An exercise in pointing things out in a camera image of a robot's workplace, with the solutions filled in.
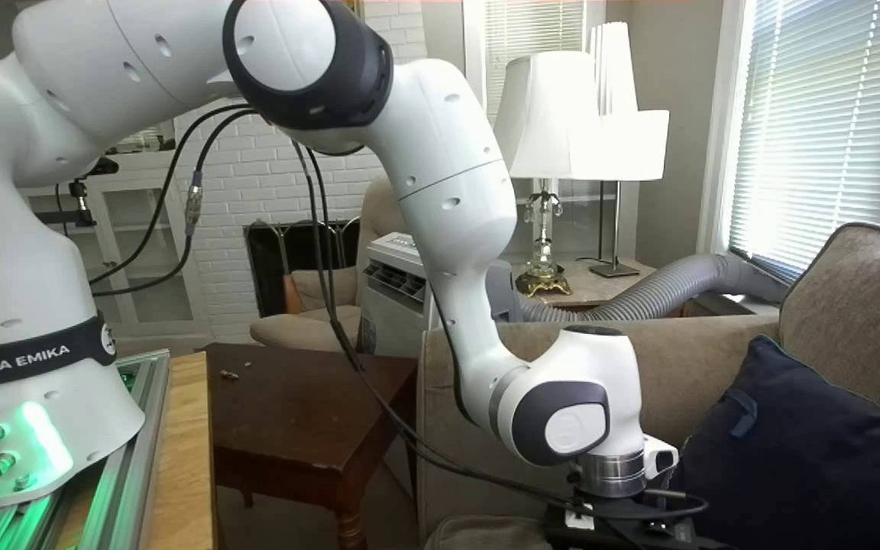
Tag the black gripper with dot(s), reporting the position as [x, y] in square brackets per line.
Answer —
[627, 525]

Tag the beige fabric sofa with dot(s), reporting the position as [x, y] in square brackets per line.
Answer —
[829, 323]

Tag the navy blue cushion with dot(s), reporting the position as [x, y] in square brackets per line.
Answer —
[787, 461]

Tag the wooden lamp end table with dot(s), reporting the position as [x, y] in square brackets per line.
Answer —
[588, 288]

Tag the dark wooden side table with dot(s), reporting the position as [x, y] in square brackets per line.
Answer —
[305, 426]

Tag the white portable air conditioner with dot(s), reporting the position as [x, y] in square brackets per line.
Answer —
[395, 298]

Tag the beige armchair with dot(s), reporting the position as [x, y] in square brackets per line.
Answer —
[323, 301]

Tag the light wooden robot table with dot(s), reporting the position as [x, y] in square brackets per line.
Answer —
[181, 497]

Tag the black fireplace screen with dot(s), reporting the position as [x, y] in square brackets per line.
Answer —
[282, 250]

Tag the white shade table lamp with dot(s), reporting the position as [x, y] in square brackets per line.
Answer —
[541, 114]

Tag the white window blinds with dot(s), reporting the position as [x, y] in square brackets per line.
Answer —
[807, 151]

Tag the white glass door cabinet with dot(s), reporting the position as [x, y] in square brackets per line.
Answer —
[132, 252]

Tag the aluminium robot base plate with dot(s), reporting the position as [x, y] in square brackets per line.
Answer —
[104, 505]

